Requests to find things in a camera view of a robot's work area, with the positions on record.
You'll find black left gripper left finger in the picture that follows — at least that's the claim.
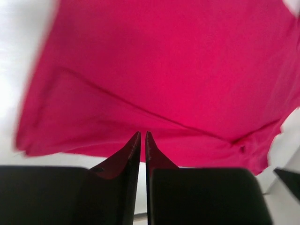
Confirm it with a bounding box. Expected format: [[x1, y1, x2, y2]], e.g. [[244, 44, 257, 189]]
[[0, 133, 141, 225]]

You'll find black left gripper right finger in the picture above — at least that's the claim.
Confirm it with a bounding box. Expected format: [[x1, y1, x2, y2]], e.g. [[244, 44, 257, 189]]
[[145, 132, 273, 225]]

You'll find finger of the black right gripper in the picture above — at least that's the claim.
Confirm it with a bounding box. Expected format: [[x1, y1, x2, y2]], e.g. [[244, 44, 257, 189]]
[[274, 168, 300, 202]]

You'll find magenta t shirt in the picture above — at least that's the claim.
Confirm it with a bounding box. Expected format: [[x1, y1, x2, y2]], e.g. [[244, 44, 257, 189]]
[[15, 0, 300, 175]]

